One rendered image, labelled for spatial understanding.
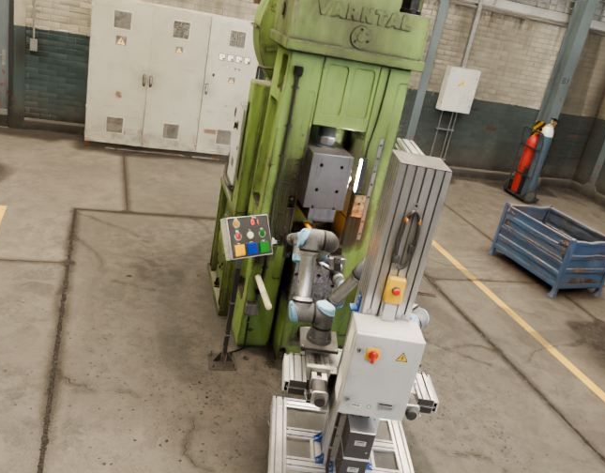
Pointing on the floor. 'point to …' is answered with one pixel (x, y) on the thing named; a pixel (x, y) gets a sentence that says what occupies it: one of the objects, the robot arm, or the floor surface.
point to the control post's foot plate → (221, 362)
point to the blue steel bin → (554, 247)
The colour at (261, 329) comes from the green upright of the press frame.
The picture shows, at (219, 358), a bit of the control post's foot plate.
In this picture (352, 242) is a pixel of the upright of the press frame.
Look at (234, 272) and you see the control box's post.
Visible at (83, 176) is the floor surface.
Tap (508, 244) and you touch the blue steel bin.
